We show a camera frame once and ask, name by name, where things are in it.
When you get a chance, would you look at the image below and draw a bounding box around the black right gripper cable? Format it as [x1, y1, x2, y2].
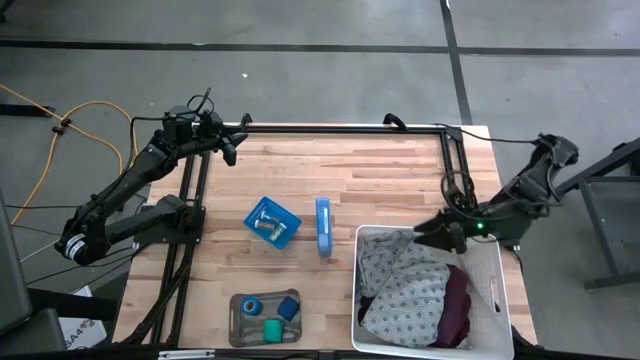
[439, 168, 477, 221]

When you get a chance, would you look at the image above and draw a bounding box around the white printed box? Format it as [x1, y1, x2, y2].
[58, 284, 109, 351]

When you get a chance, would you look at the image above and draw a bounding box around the large white textured basket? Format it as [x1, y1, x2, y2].
[351, 224, 516, 360]

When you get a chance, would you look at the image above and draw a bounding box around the small blue perforated basket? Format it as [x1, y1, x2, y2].
[243, 196, 303, 251]

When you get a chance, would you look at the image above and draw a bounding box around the black chair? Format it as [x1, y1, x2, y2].
[0, 189, 69, 357]

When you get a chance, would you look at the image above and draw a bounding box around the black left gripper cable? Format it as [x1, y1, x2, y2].
[129, 87, 216, 152]

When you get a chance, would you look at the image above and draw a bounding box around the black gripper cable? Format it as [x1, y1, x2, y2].
[439, 168, 477, 221]
[129, 87, 216, 152]

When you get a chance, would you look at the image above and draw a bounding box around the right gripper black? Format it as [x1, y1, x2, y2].
[413, 204, 501, 254]

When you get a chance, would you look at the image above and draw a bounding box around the black metal stand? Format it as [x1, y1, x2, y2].
[559, 137, 640, 291]

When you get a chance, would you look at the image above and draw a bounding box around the grey translucent plastic bin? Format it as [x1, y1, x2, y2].
[228, 288, 303, 349]

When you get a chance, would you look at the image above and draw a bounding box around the blue cube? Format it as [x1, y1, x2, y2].
[276, 295, 301, 322]

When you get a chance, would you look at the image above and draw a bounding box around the white blue diamond-patterned cloth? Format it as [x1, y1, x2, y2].
[357, 228, 454, 350]

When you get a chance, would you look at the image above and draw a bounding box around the yellow extension cable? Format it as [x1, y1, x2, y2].
[0, 83, 141, 226]

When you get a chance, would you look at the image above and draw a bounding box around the purple cloth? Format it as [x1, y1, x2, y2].
[357, 263, 472, 350]

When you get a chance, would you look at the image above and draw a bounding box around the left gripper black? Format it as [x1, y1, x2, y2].
[197, 112, 250, 167]

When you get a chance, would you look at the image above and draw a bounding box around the green bandage roll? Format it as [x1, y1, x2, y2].
[263, 319, 285, 344]

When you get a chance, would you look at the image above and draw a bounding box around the silver metal bar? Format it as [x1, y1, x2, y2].
[157, 349, 216, 360]

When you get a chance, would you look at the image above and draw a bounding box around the light blue bandage roll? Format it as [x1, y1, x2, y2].
[242, 295, 265, 317]

